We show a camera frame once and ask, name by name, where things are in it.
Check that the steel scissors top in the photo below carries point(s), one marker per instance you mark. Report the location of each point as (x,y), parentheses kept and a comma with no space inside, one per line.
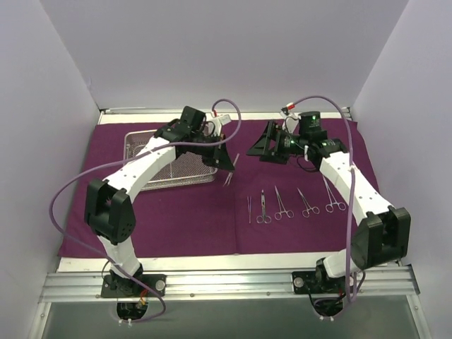
(263,218)

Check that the wire mesh instrument tray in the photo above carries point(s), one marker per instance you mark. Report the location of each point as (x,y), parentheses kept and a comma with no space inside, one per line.
(187,169)

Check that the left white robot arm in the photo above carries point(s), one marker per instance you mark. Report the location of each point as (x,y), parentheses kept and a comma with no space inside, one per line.
(109,202)

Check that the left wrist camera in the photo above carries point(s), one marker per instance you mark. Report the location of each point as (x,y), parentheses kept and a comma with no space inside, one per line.
(221,120)

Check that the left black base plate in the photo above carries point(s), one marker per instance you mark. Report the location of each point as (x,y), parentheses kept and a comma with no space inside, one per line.
(114,286)

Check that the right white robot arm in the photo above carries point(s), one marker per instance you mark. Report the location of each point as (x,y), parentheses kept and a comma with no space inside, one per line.
(383,230)

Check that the purple cloth wrap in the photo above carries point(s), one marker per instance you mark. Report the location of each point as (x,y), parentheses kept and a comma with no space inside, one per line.
(212,219)

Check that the thin steel tweezers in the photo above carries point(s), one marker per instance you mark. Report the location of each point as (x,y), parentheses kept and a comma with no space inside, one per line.
(249,208)

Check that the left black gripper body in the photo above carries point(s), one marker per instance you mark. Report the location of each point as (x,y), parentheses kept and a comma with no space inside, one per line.
(215,152)

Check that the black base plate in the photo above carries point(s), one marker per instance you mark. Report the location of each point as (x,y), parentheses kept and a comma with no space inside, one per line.
(307,281)
(114,286)

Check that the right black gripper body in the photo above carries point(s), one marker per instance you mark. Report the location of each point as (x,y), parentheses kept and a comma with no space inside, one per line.
(272,144)

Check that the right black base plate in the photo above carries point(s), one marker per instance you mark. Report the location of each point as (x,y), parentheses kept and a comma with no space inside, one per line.
(307,281)

